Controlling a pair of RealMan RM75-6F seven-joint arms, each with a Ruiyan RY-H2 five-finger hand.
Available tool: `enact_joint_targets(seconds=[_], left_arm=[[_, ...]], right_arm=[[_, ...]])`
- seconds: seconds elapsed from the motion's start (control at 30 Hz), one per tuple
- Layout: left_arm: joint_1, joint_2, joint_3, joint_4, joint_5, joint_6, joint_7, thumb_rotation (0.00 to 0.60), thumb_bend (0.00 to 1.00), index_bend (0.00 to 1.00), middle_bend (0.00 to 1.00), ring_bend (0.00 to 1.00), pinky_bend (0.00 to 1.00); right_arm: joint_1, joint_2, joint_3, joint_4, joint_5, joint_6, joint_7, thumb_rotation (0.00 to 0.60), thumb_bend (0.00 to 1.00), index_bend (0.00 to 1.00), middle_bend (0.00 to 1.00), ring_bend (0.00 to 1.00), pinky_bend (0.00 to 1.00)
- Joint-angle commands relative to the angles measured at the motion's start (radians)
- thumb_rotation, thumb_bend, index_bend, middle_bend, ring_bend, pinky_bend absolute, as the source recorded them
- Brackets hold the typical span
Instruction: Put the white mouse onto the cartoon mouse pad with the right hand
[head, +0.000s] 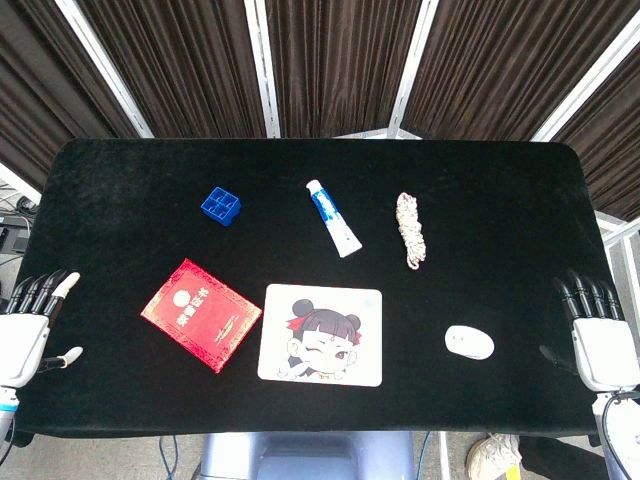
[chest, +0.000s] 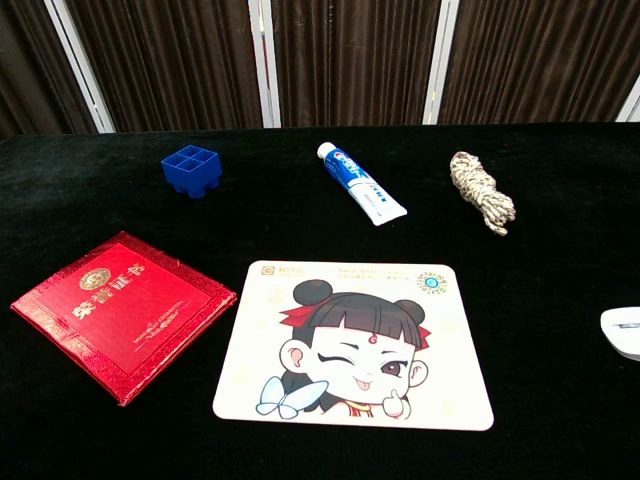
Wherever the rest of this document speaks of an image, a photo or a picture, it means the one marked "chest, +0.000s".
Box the white rounded plastic piece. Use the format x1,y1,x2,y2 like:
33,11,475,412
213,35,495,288
599,306,640,363

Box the cartoon girl mouse pad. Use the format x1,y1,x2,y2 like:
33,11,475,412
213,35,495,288
212,259,495,432

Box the blue white toothpaste tube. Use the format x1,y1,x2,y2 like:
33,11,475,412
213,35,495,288
316,141,408,227

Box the blue plastic grid block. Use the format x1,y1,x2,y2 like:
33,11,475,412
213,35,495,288
160,144,223,201

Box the brown curtain screen panel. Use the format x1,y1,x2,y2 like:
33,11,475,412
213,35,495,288
269,0,442,129
64,0,264,134
438,0,640,126
0,0,99,139

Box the red certificate booklet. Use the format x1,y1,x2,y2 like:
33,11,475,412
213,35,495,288
9,230,238,407

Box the black velvet tablecloth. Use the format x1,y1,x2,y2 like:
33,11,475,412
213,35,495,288
0,121,640,480

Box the beige rope bundle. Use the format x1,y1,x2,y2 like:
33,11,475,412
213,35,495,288
449,151,517,237

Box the white screen frame post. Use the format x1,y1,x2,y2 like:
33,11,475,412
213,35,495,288
43,0,117,134
247,0,282,129
422,0,461,126
614,74,640,124

